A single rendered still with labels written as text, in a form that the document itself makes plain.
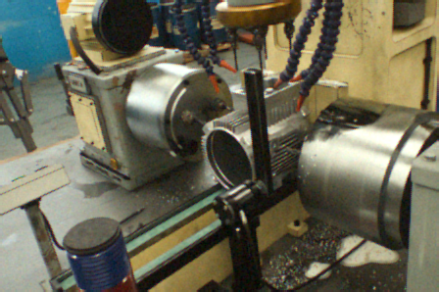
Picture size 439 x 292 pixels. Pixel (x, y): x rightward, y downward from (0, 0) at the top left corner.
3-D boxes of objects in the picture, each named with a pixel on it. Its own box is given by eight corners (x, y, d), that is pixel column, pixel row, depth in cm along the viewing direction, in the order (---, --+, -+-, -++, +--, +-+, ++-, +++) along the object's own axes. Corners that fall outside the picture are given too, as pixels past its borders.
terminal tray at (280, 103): (269, 103, 114) (267, 75, 111) (303, 112, 106) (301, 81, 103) (234, 120, 108) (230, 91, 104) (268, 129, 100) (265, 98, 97)
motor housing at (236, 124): (263, 154, 124) (256, 86, 116) (320, 173, 110) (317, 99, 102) (207, 185, 113) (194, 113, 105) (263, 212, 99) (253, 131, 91)
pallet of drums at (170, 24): (212, 41, 684) (204, -11, 653) (239, 49, 618) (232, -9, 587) (136, 61, 638) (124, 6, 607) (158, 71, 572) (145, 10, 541)
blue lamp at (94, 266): (114, 247, 53) (104, 215, 51) (141, 269, 49) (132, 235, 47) (66, 274, 50) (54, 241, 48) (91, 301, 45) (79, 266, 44)
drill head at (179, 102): (173, 121, 157) (160, 48, 146) (249, 145, 131) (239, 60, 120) (110, 148, 143) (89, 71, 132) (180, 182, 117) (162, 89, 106)
